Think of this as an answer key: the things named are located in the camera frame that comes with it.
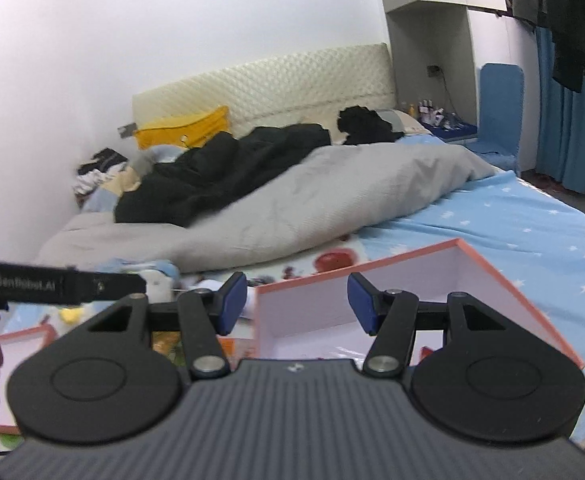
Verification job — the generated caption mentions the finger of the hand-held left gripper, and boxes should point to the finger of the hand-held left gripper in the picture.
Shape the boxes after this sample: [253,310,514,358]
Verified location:
[77,270,148,307]

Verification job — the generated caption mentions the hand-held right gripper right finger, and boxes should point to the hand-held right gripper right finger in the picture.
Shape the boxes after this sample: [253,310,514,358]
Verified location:
[347,271,509,378]

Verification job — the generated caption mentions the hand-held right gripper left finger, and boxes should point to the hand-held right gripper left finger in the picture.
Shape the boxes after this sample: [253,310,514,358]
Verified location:
[88,271,249,380]

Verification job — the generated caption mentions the deep orange cardboard box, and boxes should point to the deep orange cardboard box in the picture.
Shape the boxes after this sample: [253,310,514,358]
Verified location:
[254,238,585,372]

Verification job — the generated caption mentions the blue white plush toy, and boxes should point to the blue white plush toy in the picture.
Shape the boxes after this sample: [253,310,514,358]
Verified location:
[103,258,182,306]

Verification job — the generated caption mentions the fruit printed mat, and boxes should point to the fruit printed mat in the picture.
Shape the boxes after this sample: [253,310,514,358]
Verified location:
[2,234,375,361]

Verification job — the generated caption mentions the shallow orange box lid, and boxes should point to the shallow orange box lid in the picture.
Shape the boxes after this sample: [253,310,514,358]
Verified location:
[0,324,59,435]

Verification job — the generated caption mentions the grey duvet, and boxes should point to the grey duvet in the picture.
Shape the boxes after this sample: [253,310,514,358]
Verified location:
[35,141,498,273]

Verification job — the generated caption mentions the patterned clothes pile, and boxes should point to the patterned clothes pile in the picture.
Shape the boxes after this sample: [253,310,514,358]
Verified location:
[74,147,144,212]

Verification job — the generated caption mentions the black jacket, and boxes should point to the black jacket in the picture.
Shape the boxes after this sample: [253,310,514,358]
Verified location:
[114,123,333,228]

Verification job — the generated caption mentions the yellow pillow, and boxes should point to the yellow pillow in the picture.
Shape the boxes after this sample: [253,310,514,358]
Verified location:
[136,105,233,151]

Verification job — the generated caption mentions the black cloth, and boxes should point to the black cloth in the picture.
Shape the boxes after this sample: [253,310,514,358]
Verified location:
[336,105,406,146]

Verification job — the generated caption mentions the blue star bed sheet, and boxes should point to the blue star bed sheet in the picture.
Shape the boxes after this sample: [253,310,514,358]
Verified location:
[359,137,585,447]

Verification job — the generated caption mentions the pale pillow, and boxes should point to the pale pillow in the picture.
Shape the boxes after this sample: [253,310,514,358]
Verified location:
[375,108,432,137]

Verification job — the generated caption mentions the blue covered nightstand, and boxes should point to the blue covered nightstand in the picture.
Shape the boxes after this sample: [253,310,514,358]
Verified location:
[419,120,479,144]

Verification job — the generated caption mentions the group of small bottles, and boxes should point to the group of small bottles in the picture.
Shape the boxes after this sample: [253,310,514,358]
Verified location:
[406,99,462,128]

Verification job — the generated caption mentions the cream quilted headboard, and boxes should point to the cream quilted headboard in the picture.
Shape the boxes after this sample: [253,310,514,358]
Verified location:
[131,42,398,136]

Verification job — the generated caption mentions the blue covered chair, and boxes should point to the blue covered chair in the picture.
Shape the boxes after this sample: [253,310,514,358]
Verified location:
[465,62,526,171]

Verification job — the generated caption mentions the blue curtain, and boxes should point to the blue curtain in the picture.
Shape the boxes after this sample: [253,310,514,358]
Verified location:
[533,25,585,197]

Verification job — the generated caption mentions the dark hanging clothes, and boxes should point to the dark hanging clothes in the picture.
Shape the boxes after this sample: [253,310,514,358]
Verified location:
[506,0,585,94]

